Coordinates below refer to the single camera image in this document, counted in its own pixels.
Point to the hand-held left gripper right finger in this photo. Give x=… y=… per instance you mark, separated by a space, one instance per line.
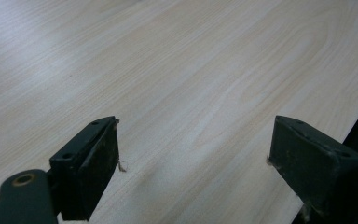
x=307 y=161

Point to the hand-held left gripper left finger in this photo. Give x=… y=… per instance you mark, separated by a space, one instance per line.
x=87 y=168

